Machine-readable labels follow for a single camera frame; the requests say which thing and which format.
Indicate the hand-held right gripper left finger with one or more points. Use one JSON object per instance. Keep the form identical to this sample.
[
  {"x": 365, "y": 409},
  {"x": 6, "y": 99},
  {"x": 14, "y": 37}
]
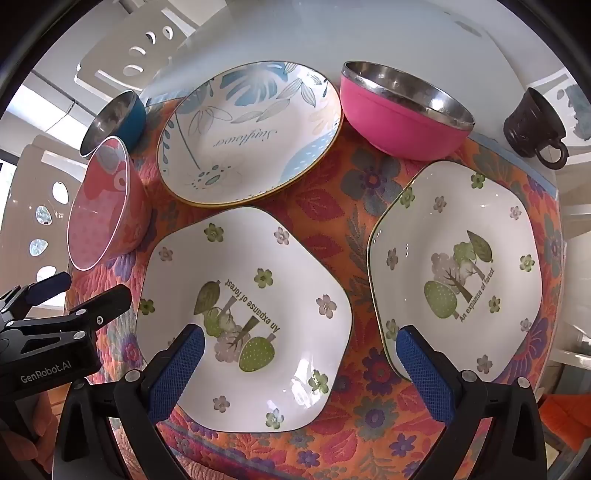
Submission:
[{"x": 178, "y": 374}]

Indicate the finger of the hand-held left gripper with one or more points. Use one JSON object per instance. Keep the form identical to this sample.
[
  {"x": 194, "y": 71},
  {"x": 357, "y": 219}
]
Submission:
[
  {"x": 48, "y": 284},
  {"x": 108, "y": 302}
]

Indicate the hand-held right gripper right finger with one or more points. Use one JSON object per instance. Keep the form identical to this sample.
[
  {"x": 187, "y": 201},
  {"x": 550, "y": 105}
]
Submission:
[{"x": 425, "y": 374}]

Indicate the white forest print plate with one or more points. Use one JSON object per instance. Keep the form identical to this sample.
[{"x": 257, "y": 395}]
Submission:
[
  {"x": 461, "y": 221},
  {"x": 277, "y": 286}
]

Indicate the round blue leaf plate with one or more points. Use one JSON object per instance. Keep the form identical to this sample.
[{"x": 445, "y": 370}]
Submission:
[{"x": 240, "y": 129}]

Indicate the pink steel bowl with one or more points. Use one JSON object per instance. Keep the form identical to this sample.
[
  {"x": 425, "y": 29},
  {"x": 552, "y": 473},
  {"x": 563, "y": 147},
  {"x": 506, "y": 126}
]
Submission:
[{"x": 392, "y": 124}]

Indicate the person's left hand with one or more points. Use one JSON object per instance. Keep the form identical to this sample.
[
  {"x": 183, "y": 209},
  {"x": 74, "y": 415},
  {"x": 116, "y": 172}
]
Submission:
[{"x": 16, "y": 454}]

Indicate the pink floral bowl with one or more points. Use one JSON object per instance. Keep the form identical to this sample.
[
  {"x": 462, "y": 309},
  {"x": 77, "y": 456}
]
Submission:
[{"x": 101, "y": 207}]

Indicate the orange cushion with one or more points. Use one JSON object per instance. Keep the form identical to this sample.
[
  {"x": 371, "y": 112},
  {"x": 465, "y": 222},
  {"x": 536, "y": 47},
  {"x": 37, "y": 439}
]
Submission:
[{"x": 561, "y": 420}]

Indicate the small blue steel bowl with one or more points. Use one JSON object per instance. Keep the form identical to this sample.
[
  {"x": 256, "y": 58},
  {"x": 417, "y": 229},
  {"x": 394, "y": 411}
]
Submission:
[{"x": 131, "y": 120}]

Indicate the orange floral table cloth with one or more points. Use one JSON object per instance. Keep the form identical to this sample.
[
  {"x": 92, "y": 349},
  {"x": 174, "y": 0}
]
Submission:
[{"x": 351, "y": 194}]

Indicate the dark brown mug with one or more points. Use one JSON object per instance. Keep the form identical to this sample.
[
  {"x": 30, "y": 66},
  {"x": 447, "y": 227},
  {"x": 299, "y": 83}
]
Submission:
[{"x": 531, "y": 124}]

